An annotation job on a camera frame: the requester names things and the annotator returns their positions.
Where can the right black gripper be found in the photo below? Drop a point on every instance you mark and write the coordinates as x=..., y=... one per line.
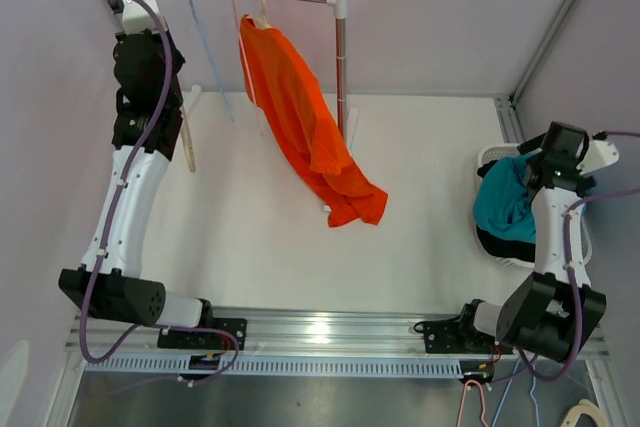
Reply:
x=532, y=147

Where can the teal t shirt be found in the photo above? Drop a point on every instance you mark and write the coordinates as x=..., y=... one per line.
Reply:
x=503, y=207

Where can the black t shirt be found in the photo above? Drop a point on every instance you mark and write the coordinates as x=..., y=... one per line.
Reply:
x=502, y=211

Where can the orange t shirt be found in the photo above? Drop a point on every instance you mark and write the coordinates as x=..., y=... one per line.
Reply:
x=290, y=97

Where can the pink wire hanger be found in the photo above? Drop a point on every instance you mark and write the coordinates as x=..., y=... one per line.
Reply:
x=246, y=67

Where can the beige wooden hanger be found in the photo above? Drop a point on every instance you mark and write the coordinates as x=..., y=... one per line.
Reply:
x=261, y=20
x=187, y=141

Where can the light blue wire hanger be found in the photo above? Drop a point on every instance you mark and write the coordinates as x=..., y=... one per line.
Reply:
x=210, y=57

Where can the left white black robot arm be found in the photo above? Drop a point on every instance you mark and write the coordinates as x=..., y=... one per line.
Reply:
x=108, y=282

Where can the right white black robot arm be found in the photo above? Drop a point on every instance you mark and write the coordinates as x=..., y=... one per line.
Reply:
x=555, y=310

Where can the blue hanger on floor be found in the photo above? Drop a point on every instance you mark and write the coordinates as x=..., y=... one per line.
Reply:
x=517, y=371

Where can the pink hanger on floor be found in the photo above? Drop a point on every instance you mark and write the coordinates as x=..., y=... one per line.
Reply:
x=473, y=395

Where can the wooden hanger on floor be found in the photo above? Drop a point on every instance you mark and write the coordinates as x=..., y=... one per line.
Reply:
x=585, y=408

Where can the white plastic basket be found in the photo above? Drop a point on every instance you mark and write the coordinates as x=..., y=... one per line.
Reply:
x=500, y=152

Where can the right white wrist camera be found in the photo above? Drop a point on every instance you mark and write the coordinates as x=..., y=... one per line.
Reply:
x=599, y=152

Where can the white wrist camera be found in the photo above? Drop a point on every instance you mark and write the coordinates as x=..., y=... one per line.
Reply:
x=135, y=19
x=599, y=152

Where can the aluminium mounting rail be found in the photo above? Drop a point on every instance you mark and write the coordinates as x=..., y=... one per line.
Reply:
x=306, y=344

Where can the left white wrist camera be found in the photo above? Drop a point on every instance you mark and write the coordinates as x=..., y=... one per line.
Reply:
x=135, y=19

